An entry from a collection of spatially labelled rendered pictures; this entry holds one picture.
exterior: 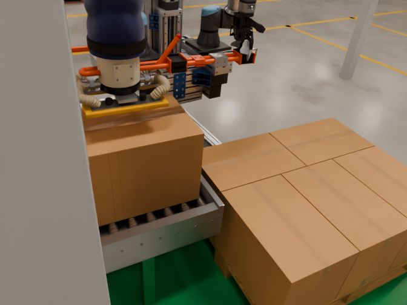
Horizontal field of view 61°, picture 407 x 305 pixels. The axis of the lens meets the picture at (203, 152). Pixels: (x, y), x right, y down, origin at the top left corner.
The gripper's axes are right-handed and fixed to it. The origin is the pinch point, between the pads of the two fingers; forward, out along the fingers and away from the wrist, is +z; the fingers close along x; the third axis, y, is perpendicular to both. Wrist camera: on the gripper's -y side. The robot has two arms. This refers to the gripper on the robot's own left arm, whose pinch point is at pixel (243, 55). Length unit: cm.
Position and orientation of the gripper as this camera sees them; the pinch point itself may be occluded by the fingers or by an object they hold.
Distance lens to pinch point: 173.8
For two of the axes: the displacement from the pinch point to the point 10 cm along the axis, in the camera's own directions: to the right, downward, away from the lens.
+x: 4.1, 5.7, -7.2
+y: -9.1, 1.9, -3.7
